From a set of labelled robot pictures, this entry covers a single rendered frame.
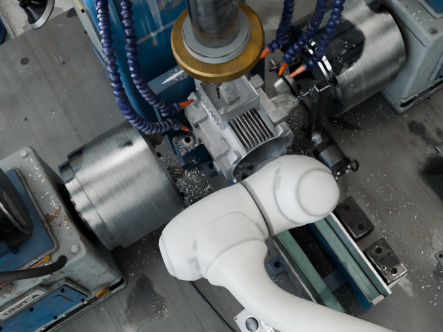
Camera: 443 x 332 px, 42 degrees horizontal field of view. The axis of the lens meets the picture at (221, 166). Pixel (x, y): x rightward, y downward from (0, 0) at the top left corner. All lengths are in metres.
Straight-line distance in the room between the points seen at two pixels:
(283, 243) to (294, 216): 0.53
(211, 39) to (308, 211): 0.38
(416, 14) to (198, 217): 0.76
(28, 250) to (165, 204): 0.29
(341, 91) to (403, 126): 0.37
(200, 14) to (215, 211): 0.35
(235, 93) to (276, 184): 0.46
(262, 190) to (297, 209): 0.07
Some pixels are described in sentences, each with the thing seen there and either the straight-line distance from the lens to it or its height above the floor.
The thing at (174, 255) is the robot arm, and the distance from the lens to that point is 0.87.
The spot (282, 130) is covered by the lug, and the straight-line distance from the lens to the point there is 1.30.
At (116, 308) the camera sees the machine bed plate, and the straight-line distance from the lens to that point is 1.53.
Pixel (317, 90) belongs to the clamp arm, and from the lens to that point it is 1.17.
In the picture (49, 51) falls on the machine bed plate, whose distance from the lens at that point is 1.87.
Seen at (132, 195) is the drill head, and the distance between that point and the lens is 1.22.
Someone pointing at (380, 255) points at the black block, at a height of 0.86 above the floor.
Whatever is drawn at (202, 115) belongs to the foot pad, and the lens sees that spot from 1.34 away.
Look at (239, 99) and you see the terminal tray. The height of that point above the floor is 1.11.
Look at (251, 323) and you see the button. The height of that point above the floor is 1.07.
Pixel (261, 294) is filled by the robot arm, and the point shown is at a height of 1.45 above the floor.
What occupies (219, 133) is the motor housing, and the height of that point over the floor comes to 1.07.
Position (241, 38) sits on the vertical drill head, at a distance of 1.10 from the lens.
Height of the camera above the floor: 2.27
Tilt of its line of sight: 68 degrees down
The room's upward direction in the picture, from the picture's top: 11 degrees counter-clockwise
